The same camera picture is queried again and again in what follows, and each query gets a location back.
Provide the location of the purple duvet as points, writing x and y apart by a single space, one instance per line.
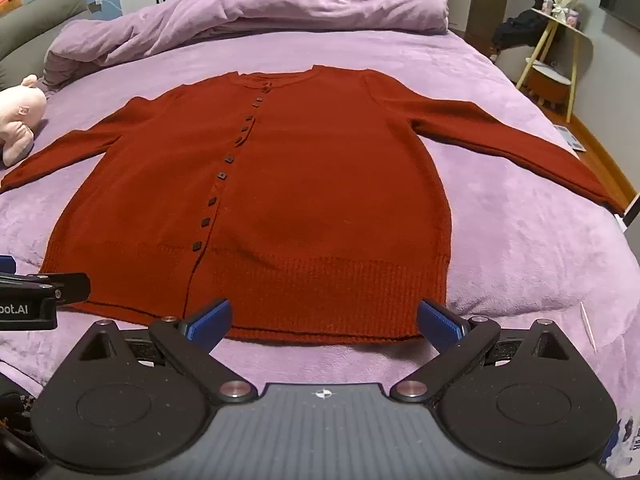
250 15

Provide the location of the blue printed package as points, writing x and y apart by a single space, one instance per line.
622 447

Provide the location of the thin white stick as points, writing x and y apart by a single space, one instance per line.
588 327

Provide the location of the dark clothes pile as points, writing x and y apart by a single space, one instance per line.
520 27

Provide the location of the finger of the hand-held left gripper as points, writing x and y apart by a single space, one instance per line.
65 285
6 264

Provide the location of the yellow legged side table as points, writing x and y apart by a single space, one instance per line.
546 40

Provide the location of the grey pillow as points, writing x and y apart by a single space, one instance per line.
35 25

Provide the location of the pink plush toy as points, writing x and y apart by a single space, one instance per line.
17 120

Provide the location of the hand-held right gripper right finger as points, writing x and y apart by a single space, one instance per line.
439 322

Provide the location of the orange plush toy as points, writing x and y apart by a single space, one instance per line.
9 2

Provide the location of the pink cups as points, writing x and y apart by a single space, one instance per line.
572 17

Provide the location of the red knit cardigan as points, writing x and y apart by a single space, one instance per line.
320 185

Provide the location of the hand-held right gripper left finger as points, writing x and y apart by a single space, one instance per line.
211 321

